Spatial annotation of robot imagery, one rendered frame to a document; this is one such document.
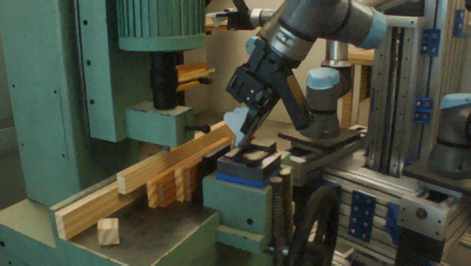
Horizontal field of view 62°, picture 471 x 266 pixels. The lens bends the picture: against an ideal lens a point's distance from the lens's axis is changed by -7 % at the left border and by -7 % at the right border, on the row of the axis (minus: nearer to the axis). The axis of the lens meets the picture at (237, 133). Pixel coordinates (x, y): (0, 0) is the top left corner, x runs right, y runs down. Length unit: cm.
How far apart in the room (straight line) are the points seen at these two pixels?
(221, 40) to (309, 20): 411
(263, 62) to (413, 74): 75
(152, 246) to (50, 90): 43
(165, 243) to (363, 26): 50
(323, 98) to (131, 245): 95
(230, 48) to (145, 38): 396
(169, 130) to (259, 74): 22
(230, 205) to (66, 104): 41
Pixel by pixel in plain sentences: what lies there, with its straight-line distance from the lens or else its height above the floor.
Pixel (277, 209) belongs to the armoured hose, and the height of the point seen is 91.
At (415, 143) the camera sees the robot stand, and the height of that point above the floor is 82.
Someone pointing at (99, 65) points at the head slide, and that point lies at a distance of 90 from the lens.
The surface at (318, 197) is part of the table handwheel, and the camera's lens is 77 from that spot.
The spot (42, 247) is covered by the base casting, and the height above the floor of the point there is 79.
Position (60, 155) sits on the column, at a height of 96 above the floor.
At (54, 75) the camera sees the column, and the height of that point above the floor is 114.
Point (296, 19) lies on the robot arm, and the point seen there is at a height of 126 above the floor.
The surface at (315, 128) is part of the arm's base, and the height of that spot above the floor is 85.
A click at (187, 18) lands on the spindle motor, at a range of 80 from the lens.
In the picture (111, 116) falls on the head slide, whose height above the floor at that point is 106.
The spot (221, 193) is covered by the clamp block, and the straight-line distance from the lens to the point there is 80.
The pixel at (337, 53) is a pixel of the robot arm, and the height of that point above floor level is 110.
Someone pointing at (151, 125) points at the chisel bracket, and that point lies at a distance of 88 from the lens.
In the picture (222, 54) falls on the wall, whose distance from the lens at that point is 480.
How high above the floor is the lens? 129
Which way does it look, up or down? 18 degrees down
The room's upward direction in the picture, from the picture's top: straight up
